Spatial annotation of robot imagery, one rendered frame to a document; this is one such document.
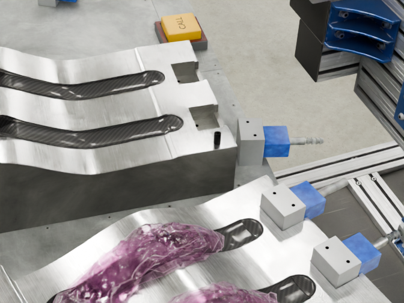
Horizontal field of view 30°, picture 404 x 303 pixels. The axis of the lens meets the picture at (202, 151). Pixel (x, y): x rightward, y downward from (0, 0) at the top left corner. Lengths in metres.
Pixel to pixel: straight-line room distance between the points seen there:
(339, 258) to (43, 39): 0.72
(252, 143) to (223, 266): 0.25
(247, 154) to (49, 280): 0.37
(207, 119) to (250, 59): 1.59
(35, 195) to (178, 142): 0.21
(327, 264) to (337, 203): 1.00
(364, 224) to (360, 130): 0.63
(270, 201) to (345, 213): 0.94
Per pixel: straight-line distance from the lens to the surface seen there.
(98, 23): 1.44
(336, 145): 2.41
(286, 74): 2.65
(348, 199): 1.95
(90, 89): 1.16
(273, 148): 1.13
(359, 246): 0.98
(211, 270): 0.91
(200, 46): 1.36
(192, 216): 0.99
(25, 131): 1.05
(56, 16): 1.47
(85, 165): 1.03
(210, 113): 1.12
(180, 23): 1.37
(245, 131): 1.12
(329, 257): 0.94
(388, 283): 1.80
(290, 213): 0.98
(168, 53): 1.21
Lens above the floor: 1.60
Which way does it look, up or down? 44 degrees down
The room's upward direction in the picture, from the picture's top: 3 degrees clockwise
